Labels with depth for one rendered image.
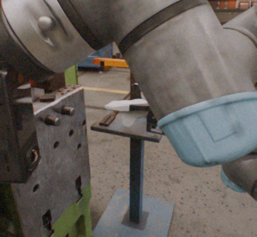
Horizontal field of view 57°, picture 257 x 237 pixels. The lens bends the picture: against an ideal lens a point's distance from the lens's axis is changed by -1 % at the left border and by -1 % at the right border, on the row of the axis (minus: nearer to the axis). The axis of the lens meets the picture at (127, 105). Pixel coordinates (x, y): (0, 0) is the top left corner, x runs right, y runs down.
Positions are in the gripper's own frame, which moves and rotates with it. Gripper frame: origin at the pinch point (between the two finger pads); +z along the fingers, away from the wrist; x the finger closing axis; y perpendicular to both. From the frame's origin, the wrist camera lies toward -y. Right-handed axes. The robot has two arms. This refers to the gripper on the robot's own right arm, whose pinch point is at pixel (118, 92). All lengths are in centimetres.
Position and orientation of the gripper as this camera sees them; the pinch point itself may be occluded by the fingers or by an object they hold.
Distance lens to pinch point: 58.1
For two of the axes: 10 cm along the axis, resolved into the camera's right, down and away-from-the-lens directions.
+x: 4.0, -3.7, 8.4
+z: -9.2, -1.6, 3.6
